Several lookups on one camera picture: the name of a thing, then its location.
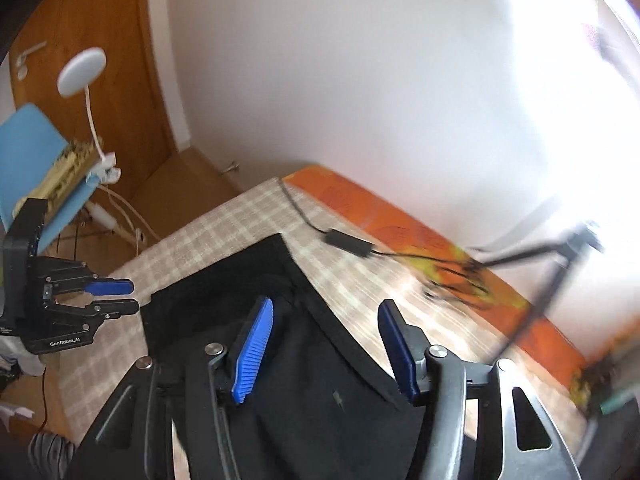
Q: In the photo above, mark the wooden door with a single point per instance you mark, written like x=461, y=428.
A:
x=130, y=35

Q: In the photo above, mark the beige checked blanket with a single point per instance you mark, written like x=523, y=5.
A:
x=210, y=220

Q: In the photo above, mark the black mini tripod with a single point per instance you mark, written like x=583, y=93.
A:
x=550, y=285

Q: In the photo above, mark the white gooseneck clip lamp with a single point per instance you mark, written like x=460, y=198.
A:
x=82, y=70

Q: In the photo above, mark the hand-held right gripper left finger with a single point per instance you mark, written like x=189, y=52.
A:
x=252, y=350

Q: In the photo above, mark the grey striped cloth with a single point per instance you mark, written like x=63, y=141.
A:
x=47, y=455

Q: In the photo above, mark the person's left hand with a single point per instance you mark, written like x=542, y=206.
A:
x=22, y=360

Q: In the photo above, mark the black pants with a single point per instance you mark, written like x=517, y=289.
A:
x=310, y=385

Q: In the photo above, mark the blue chair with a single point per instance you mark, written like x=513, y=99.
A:
x=25, y=145

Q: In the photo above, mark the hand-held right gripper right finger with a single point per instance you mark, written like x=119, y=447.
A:
x=400, y=355

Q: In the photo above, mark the orange floral bedsheet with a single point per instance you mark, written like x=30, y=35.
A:
x=550, y=340

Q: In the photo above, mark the teal fabric strip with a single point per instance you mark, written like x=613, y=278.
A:
x=617, y=403

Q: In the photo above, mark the orange floral cloth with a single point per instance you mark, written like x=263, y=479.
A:
x=590, y=377

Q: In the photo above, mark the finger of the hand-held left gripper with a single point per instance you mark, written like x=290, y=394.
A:
x=117, y=307
x=112, y=287

